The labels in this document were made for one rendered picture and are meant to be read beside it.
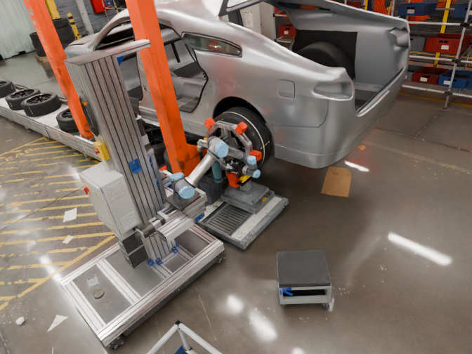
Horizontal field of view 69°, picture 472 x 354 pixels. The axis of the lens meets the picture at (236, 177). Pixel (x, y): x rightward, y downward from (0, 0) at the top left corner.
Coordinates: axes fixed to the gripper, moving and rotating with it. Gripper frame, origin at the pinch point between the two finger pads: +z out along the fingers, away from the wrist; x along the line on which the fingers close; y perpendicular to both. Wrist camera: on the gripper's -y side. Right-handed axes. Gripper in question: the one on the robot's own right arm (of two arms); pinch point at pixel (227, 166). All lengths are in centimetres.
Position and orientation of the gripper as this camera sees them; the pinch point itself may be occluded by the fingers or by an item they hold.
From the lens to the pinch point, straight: 317.4
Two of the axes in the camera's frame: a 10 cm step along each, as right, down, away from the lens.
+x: -6.2, 5.1, -6.0
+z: -7.7, -2.8, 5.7
